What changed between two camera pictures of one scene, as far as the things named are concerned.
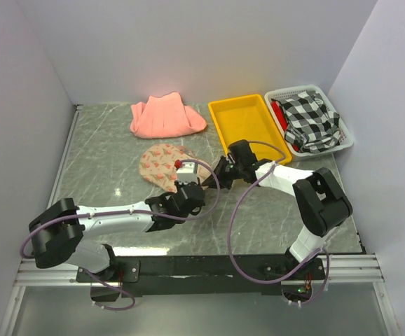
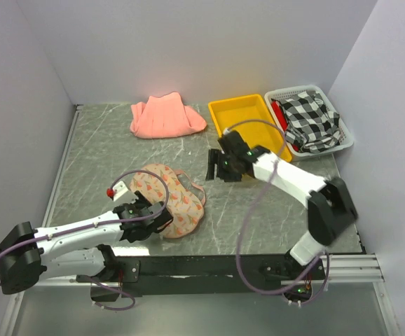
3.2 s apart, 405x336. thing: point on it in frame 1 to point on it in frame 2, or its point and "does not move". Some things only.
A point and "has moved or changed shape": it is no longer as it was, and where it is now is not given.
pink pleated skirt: (164, 116) does not move
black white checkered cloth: (308, 122) does not move
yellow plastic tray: (247, 118) does not move
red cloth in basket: (279, 115) does not move
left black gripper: (179, 185) to (141, 200)
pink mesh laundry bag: (158, 164) has moved or changed shape
